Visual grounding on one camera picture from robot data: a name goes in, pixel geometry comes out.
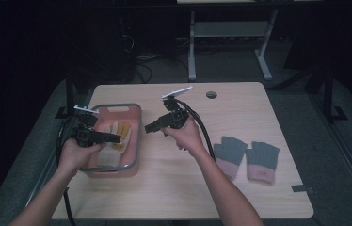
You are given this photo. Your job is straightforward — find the black tape strip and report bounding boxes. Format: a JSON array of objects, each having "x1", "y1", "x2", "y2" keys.
[{"x1": 291, "y1": 185, "x2": 315, "y2": 194}]

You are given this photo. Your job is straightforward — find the person's left hand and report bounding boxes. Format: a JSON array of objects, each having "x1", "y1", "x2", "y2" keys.
[{"x1": 58, "y1": 137, "x2": 106, "y2": 177}]

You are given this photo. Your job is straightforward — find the person's right hand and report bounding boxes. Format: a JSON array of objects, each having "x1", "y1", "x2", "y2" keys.
[{"x1": 161, "y1": 116, "x2": 208, "y2": 158}]

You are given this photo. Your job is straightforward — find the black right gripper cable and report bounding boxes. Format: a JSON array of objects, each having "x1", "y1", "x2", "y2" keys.
[{"x1": 175, "y1": 98, "x2": 217, "y2": 161}]

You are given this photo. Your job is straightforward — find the pink basket with grey rim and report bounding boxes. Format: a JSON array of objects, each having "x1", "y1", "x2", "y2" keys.
[{"x1": 79, "y1": 103, "x2": 143, "y2": 179}]

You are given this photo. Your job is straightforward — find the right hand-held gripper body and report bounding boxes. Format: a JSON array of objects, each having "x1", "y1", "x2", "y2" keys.
[{"x1": 161, "y1": 86, "x2": 194, "y2": 130}]

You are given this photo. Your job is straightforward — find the grey fingerless glove pink cuff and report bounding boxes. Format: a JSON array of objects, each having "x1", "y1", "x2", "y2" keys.
[
  {"x1": 212, "y1": 135, "x2": 248, "y2": 181},
  {"x1": 245, "y1": 140, "x2": 280, "y2": 184}
]

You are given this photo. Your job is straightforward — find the black frame post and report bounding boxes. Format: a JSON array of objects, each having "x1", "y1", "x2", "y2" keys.
[
  {"x1": 323, "y1": 65, "x2": 348, "y2": 122},
  {"x1": 55, "y1": 69, "x2": 75, "y2": 121}
]

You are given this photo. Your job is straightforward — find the tangle of floor cables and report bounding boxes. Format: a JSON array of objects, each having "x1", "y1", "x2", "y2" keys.
[{"x1": 120, "y1": 31, "x2": 191, "y2": 84}]

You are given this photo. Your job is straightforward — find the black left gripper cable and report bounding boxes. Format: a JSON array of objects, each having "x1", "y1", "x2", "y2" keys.
[{"x1": 56, "y1": 116, "x2": 78, "y2": 226}]

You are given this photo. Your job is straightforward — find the beige glove short orange fingers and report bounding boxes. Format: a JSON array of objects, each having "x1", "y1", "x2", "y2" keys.
[{"x1": 98, "y1": 123, "x2": 125, "y2": 168}]

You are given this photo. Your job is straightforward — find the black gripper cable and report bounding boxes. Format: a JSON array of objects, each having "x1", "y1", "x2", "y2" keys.
[
  {"x1": 56, "y1": 116, "x2": 78, "y2": 226},
  {"x1": 175, "y1": 98, "x2": 217, "y2": 161}
]

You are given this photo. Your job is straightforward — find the white metal desk frame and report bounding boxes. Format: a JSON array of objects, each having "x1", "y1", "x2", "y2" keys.
[{"x1": 177, "y1": 0, "x2": 323, "y2": 82}]

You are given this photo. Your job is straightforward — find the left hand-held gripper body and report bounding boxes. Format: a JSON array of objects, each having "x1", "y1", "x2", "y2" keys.
[{"x1": 70, "y1": 105, "x2": 104, "y2": 149}]

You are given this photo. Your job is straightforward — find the beige glove with bear pattern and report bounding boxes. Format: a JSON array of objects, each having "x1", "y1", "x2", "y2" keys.
[{"x1": 111, "y1": 121, "x2": 133, "y2": 153}]

